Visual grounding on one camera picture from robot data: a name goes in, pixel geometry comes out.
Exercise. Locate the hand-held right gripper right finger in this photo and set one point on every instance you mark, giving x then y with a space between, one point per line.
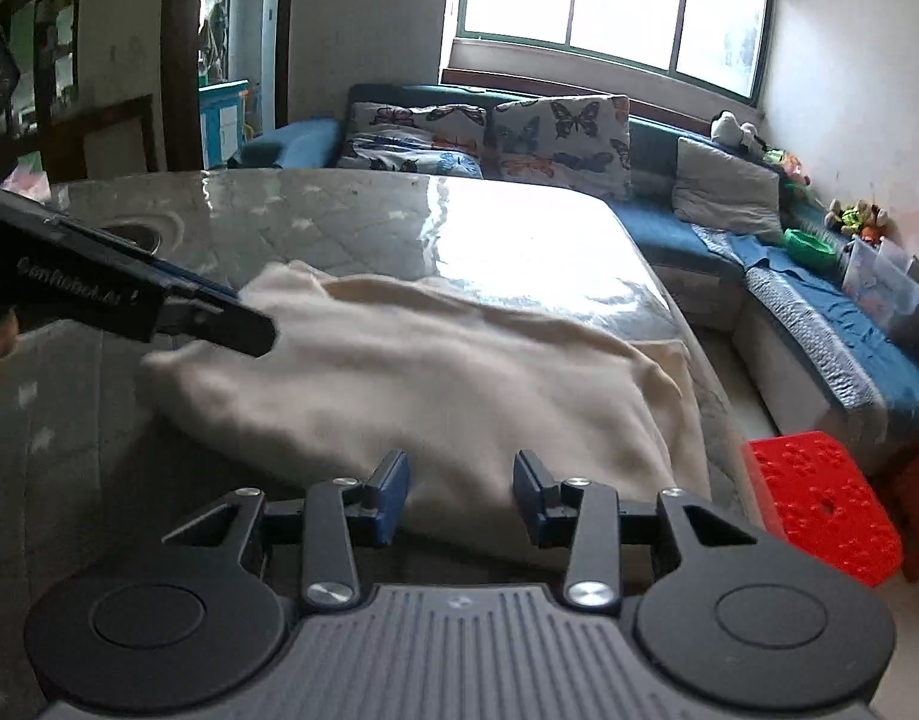
533 499

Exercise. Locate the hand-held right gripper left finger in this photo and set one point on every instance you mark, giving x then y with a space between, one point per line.
392 496

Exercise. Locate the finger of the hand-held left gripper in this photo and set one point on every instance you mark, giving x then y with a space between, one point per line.
204 281
234 330

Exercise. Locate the cream knit sweater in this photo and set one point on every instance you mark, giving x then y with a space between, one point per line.
429 390

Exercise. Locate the round black induction cooktop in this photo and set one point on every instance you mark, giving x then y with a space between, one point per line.
141 229

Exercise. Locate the pink white tissue box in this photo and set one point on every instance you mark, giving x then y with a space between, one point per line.
24 181

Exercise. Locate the dark wooden cabinet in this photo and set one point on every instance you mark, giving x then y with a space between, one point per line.
114 135

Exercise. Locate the light blue cabinet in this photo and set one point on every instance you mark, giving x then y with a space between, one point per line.
223 120

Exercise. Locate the grey star quilted tablecloth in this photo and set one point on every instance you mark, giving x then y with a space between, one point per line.
354 202

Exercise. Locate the butterfly print pillow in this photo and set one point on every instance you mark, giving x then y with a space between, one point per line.
399 135
557 142

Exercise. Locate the red plastic stool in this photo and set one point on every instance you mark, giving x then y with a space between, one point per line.
819 495

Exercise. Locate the dark blue sofa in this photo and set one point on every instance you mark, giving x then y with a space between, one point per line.
654 225

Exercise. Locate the blue sofa cover sheet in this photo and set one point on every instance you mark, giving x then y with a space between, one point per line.
842 315

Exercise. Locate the plain grey pillow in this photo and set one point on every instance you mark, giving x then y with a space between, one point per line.
722 187

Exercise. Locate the green plastic bowl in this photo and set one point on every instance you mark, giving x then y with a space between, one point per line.
808 246

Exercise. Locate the clear plastic storage box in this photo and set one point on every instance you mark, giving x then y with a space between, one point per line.
879 285

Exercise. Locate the green pink plush toy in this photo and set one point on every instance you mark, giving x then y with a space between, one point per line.
786 161

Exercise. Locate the panda plush toy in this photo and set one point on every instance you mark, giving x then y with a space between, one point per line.
733 127

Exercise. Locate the small brown green plush toys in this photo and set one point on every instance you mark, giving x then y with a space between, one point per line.
857 217

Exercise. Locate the dark wooden door frame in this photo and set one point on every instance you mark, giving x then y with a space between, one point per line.
182 52

